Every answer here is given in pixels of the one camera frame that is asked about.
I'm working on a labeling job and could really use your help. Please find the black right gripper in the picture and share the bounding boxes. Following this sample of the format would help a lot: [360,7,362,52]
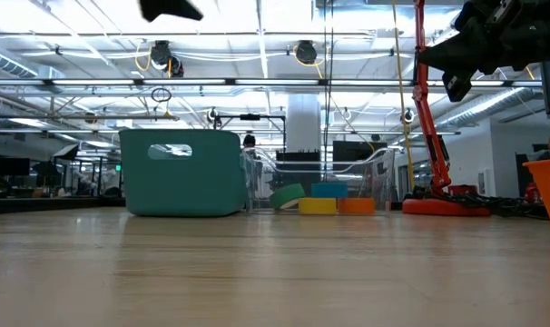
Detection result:
[417,0,530,104]

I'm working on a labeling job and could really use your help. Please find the green tape roll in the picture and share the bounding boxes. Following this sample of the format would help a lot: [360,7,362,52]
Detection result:
[269,183,307,211]

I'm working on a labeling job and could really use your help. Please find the black background monitor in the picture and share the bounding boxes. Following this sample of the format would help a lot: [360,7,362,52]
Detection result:
[332,140,376,160]

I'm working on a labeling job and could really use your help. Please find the blue tape roll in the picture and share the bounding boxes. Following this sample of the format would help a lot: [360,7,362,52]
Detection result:
[310,182,349,199]

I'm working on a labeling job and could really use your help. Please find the yellow tape roll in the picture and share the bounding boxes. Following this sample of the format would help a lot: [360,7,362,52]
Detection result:
[298,197,338,215]

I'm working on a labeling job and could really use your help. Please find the clear plastic bin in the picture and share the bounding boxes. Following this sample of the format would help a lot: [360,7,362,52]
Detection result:
[242,145,397,216]

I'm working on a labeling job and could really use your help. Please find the orange tape roll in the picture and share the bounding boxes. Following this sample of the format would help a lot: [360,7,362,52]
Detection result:
[337,197,377,215]

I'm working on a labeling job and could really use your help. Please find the red desk lamp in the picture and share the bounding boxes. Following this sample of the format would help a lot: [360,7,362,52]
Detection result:
[401,0,492,217]

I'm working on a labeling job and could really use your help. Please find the background workstation desks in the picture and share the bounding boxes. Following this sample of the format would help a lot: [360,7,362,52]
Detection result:
[0,144,124,214]

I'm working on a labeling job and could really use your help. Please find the black table cable bundle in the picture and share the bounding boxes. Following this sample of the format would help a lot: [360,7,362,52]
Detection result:
[410,186,550,220]

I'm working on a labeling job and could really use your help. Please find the black ceiling cable reel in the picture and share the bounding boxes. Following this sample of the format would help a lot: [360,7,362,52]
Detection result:
[150,39,185,78]
[294,39,319,66]

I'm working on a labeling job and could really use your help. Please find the teal plastic bin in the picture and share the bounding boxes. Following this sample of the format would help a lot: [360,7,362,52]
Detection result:
[119,128,250,218]

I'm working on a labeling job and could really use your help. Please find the yellow hanging cord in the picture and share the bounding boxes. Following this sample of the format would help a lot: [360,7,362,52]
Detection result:
[390,0,416,192]

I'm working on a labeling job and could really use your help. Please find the orange mesh basket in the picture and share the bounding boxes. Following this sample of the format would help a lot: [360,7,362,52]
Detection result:
[522,157,550,241]

